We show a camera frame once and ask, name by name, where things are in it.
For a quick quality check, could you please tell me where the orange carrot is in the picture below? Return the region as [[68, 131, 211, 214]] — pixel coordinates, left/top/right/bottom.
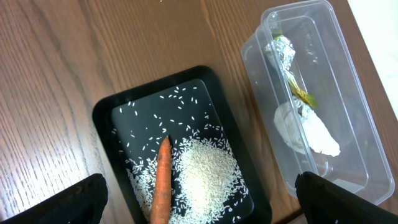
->
[[150, 136, 172, 224]]

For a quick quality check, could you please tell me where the white rice pile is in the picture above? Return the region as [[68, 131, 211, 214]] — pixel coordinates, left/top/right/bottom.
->
[[111, 86, 249, 224]]

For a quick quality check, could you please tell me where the clear plastic bin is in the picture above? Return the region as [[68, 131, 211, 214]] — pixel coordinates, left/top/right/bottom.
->
[[241, 1, 395, 205]]

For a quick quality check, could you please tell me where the black waste tray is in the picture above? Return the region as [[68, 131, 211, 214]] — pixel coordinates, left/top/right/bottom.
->
[[92, 65, 272, 223]]

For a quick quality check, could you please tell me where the green foil snack wrapper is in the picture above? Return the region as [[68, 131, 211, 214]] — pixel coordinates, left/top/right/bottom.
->
[[274, 34, 318, 108]]

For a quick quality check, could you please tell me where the white tissue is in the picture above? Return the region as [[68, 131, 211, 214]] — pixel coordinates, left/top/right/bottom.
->
[[274, 96, 341, 157]]

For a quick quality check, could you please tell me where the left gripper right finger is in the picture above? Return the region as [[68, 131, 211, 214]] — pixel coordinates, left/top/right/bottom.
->
[[295, 172, 397, 224]]

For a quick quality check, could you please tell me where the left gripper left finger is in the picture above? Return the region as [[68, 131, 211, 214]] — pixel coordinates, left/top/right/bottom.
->
[[1, 174, 108, 224]]

